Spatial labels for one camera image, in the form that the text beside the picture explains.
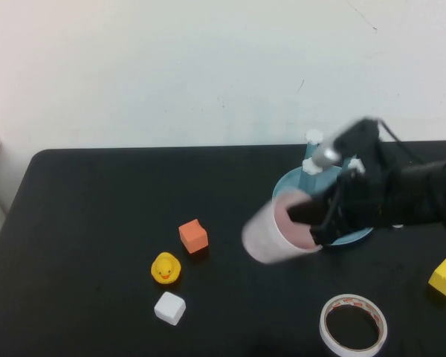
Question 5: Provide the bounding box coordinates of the yellow rubber duck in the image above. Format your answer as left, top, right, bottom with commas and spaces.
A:
150, 251, 182, 286

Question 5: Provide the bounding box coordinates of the white double-sided tape roll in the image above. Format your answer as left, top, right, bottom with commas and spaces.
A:
318, 293, 389, 357

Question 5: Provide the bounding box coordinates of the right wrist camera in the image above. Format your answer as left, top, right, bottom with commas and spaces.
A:
311, 118, 381, 167

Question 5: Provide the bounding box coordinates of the blue four-post cup stand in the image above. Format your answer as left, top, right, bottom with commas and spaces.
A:
271, 129, 375, 251

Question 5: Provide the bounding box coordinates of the black right camera cable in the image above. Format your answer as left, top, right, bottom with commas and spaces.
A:
377, 118, 427, 164

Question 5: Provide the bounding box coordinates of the orange foam cube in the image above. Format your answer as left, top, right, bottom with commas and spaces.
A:
178, 218, 209, 256

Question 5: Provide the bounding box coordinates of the yellow foam cube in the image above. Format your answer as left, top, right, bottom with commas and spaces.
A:
427, 257, 446, 298

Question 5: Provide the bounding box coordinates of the white foam cube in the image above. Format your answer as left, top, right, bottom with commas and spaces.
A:
153, 290, 187, 327

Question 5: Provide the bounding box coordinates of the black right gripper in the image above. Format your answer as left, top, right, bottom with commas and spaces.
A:
288, 163, 386, 246

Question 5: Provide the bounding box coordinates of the pink plastic cup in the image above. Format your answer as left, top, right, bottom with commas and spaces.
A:
241, 192, 324, 264

